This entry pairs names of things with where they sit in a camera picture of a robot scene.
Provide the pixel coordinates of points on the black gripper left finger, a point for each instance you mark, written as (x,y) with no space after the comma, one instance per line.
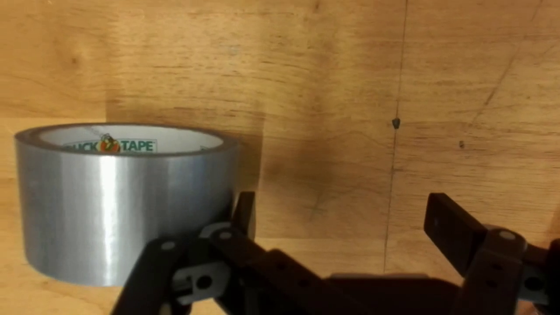
(245,274)

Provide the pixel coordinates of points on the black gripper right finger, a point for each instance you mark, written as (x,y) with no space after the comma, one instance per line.
(490,274)

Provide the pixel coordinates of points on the gray duct tape roll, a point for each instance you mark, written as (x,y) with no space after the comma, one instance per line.
(88,216)

